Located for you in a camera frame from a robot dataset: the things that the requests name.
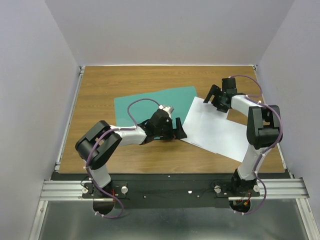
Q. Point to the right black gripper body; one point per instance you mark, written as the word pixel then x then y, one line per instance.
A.
pixel 222 108

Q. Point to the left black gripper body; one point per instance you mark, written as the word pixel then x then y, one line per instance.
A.
pixel 165 133

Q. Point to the white paper sheet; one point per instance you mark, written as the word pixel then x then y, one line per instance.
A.
pixel 197 110
pixel 222 136

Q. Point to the teal paper folder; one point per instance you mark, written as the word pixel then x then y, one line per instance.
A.
pixel 180 98

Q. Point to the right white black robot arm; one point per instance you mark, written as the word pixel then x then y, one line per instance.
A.
pixel 264 131

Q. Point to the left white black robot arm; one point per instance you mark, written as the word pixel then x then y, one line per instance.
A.
pixel 98 145

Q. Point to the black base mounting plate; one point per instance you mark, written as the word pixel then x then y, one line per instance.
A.
pixel 168 191

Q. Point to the metal sheet front panel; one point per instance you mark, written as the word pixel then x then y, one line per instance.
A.
pixel 290 219

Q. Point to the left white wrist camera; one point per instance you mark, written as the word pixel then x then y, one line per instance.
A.
pixel 168 109

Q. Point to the right table edge rail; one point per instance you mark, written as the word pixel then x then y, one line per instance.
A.
pixel 278 86

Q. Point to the table edge rail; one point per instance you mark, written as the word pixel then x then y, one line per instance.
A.
pixel 278 86
pixel 69 119

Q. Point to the left table edge rail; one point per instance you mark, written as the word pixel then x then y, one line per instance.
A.
pixel 69 119

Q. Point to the aluminium extrusion rail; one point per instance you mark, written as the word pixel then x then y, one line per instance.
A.
pixel 71 190

